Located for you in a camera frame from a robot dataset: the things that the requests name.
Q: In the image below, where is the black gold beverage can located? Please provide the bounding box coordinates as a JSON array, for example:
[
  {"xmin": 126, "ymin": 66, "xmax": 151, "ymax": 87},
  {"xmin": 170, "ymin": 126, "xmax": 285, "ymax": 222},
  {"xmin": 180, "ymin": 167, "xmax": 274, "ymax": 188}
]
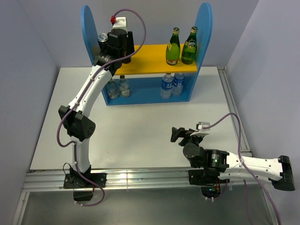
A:
[{"xmin": 97, "ymin": 33, "xmax": 108, "ymax": 53}]

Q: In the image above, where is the blue label plastic bottle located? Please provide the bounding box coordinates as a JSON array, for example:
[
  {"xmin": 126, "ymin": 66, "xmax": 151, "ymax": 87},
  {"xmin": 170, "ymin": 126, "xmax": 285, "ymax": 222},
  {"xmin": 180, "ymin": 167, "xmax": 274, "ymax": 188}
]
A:
[{"xmin": 172, "ymin": 73, "xmax": 185, "ymax": 97}]

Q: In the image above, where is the Pocari Sweat plastic bottle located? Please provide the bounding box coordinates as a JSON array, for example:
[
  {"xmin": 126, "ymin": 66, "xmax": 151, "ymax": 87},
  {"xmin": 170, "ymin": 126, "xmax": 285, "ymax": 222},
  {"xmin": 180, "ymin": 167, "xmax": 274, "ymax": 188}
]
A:
[{"xmin": 160, "ymin": 73, "xmax": 173, "ymax": 99}]

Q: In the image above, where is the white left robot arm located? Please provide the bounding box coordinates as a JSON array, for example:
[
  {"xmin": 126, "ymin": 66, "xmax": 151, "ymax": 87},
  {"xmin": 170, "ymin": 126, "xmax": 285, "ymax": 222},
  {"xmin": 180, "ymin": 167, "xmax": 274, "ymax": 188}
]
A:
[{"xmin": 59, "ymin": 28, "xmax": 135, "ymax": 188}]

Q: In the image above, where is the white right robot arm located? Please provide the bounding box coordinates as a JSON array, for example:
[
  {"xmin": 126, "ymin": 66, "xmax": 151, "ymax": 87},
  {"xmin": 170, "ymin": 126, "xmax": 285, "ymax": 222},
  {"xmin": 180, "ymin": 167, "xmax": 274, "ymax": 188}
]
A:
[{"xmin": 171, "ymin": 127, "xmax": 295, "ymax": 191}]

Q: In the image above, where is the blue and yellow shelf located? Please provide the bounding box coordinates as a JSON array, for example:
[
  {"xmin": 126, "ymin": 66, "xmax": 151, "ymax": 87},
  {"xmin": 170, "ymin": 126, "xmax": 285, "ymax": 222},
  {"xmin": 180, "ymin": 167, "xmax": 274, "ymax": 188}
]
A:
[{"xmin": 81, "ymin": 2, "xmax": 213, "ymax": 106}]

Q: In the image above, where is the clear Chang glass bottle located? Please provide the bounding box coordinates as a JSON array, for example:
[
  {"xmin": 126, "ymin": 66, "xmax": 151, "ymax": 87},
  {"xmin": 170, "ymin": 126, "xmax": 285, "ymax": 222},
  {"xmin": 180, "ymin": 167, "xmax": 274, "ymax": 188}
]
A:
[{"xmin": 118, "ymin": 75, "xmax": 130, "ymax": 98}]

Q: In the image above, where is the clear glass bottle black cap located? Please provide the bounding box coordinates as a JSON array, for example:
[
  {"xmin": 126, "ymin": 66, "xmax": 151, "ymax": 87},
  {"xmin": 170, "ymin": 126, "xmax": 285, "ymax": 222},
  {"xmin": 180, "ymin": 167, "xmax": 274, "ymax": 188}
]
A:
[{"xmin": 105, "ymin": 78, "xmax": 119, "ymax": 99}]

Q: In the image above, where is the green Perrier glass bottle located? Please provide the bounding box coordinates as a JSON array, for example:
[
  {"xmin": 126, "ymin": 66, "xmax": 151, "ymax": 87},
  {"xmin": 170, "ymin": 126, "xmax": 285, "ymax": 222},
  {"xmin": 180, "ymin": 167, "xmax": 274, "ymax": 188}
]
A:
[{"xmin": 181, "ymin": 26, "xmax": 197, "ymax": 65}]

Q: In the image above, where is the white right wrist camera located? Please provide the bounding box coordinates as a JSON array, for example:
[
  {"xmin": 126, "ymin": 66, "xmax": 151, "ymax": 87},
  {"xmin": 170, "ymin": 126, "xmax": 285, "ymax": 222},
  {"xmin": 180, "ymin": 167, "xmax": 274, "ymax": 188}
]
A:
[{"xmin": 190, "ymin": 122, "xmax": 210, "ymax": 137}]

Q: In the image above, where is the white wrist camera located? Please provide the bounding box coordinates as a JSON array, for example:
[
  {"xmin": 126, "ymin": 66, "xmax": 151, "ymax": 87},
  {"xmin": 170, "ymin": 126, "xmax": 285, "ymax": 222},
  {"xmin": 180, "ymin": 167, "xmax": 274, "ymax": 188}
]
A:
[
  {"xmin": 111, "ymin": 16, "xmax": 128, "ymax": 32},
  {"xmin": 190, "ymin": 122, "xmax": 210, "ymax": 137}
]

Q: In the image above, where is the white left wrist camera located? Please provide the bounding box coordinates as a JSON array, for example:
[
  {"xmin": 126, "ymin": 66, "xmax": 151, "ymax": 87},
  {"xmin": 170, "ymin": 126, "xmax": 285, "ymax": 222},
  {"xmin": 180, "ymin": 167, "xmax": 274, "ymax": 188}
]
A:
[{"xmin": 111, "ymin": 16, "xmax": 128, "ymax": 32}]

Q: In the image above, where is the aluminium side rail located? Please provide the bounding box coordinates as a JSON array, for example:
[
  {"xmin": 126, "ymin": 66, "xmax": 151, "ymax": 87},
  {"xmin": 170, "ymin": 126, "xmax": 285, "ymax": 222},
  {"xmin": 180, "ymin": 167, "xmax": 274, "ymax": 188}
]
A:
[{"xmin": 217, "ymin": 67, "xmax": 253, "ymax": 157}]

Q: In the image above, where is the aluminium mounting rail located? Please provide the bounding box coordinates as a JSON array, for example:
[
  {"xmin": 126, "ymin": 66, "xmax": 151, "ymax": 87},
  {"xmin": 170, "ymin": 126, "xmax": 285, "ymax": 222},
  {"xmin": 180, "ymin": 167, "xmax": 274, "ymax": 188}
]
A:
[{"xmin": 10, "ymin": 167, "xmax": 282, "ymax": 225}]

